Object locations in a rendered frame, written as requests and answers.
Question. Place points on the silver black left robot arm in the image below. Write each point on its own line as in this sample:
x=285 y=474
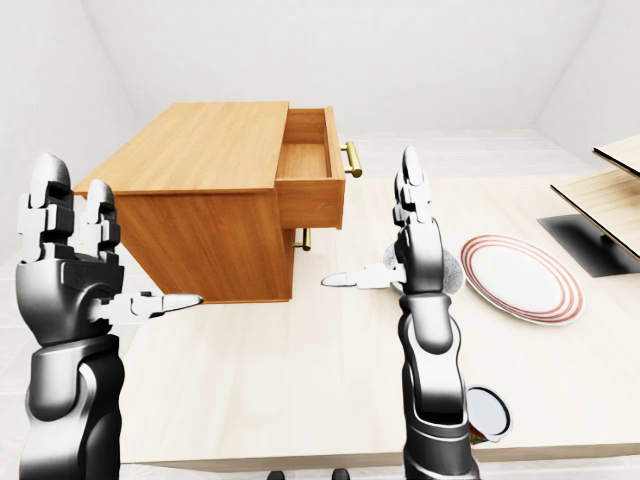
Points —
x=65 y=400

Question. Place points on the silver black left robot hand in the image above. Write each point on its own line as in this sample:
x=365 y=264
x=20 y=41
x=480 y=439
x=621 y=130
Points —
x=65 y=290

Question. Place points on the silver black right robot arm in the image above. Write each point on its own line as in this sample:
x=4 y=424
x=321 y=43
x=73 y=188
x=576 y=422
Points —
x=432 y=360

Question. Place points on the white plate with red rings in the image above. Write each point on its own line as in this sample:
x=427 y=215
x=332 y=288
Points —
x=520 y=280

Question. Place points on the small dark shape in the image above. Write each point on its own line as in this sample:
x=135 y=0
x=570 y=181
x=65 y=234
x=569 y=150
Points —
x=275 y=475
x=341 y=474

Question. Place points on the tin with white lid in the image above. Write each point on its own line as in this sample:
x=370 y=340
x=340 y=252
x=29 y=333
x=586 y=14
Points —
x=487 y=411

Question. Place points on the open wooden drawer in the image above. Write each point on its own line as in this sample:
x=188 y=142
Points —
x=310 y=205

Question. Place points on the grey speckled bowl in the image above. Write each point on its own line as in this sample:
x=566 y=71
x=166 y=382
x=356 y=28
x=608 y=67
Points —
x=454 y=274

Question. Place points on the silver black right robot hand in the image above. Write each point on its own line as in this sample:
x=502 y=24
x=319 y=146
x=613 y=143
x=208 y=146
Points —
x=422 y=260

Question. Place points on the wooden shelf with black base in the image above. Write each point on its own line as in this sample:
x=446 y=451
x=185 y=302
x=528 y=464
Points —
x=595 y=210

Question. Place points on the wooden cabinet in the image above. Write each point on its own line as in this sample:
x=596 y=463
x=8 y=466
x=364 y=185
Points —
x=200 y=165

